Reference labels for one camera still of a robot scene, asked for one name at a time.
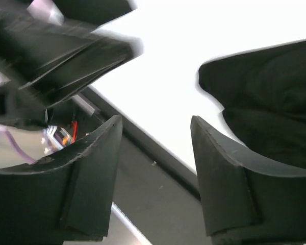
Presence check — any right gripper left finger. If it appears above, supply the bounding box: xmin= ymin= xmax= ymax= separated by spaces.
xmin=0 ymin=115 xmax=122 ymax=242

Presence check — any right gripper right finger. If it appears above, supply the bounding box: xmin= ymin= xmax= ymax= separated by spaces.
xmin=191 ymin=116 xmax=306 ymax=244

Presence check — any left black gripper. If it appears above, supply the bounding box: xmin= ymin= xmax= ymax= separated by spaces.
xmin=0 ymin=1 xmax=140 ymax=128

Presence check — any black tank top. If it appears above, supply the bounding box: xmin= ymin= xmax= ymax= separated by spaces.
xmin=198 ymin=40 xmax=306 ymax=169

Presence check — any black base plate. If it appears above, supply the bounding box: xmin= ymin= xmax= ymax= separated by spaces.
xmin=48 ymin=86 xmax=212 ymax=245

